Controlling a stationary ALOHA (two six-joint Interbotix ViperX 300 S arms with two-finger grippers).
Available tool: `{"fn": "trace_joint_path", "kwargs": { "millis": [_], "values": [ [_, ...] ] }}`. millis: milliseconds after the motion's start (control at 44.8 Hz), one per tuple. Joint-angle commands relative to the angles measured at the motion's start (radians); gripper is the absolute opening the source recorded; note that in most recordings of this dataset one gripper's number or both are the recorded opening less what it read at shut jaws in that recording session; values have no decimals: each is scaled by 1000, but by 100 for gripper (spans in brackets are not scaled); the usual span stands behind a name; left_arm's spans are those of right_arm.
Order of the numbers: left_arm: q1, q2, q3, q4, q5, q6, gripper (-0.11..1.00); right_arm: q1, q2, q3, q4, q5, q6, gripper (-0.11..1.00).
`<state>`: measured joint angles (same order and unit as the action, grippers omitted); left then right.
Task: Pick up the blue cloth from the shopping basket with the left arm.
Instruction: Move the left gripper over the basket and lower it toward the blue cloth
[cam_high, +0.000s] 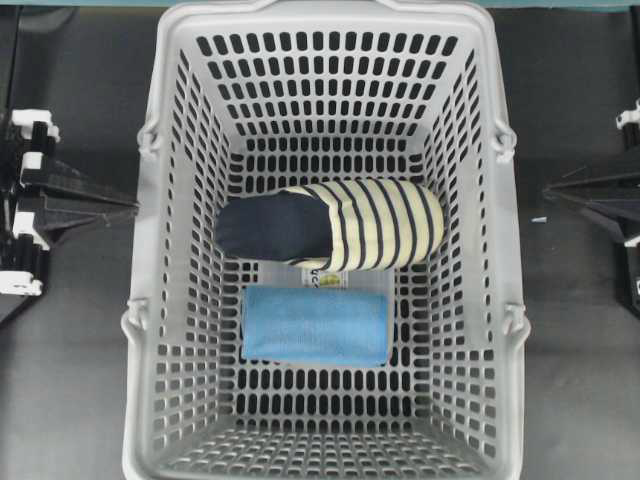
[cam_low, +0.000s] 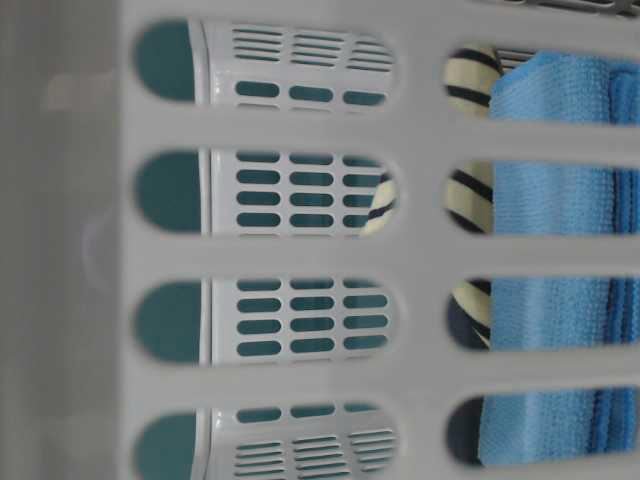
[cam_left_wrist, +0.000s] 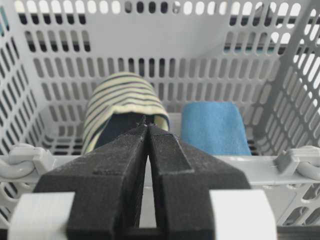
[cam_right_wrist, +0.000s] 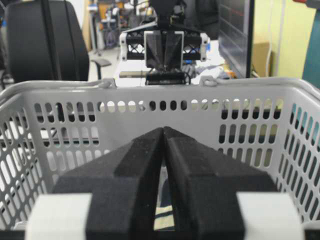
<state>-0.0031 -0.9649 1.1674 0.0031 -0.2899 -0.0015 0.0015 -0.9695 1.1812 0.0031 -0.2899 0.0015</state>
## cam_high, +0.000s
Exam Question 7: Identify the blue cloth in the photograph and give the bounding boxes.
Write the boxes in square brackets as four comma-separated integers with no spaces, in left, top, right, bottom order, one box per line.
[241,286,390,368]

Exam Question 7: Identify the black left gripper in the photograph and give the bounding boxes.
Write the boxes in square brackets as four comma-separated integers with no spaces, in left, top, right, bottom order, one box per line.
[1,109,138,323]

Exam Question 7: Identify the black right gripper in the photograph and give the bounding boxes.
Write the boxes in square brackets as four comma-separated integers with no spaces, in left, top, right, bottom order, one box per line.
[543,100,639,317]

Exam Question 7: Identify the grey plastic shopping basket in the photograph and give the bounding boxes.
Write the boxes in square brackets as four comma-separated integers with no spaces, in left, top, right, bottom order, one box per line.
[121,1,530,479]

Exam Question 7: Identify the striped navy cream slipper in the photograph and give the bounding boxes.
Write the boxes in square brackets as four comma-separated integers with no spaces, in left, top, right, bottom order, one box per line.
[214,179,445,273]

